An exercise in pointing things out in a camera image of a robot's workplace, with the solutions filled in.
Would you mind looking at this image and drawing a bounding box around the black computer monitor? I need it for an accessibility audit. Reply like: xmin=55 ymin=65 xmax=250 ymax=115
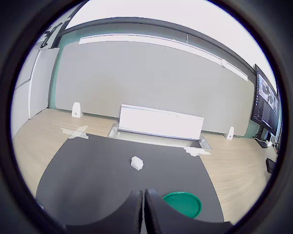
xmin=250 ymin=63 xmax=281 ymax=130

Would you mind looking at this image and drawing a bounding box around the green partition edge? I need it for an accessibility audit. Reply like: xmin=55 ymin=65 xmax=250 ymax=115
xmin=47 ymin=34 xmax=64 ymax=109

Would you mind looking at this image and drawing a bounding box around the dark grey mat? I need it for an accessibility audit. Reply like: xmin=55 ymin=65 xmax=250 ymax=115
xmin=35 ymin=134 xmax=225 ymax=227

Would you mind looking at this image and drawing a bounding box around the white masking tape piece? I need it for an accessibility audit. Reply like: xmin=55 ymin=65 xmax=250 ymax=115
xmin=183 ymin=146 xmax=212 ymax=157
xmin=60 ymin=125 xmax=90 ymax=140

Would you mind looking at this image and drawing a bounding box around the white cable duct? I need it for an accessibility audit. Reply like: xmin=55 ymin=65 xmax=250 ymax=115
xmin=107 ymin=104 xmax=213 ymax=150

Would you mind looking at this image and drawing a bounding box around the round green lid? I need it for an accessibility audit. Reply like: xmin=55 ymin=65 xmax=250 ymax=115
xmin=162 ymin=191 xmax=202 ymax=219

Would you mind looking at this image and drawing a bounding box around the grey partition panel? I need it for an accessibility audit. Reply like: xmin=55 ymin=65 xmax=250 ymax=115
xmin=55 ymin=40 xmax=257 ymax=137

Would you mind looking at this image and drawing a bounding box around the small white plastic terminal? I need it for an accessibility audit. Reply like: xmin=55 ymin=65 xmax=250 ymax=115
xmin=131 ymin=155 xmax=144 ymax=171

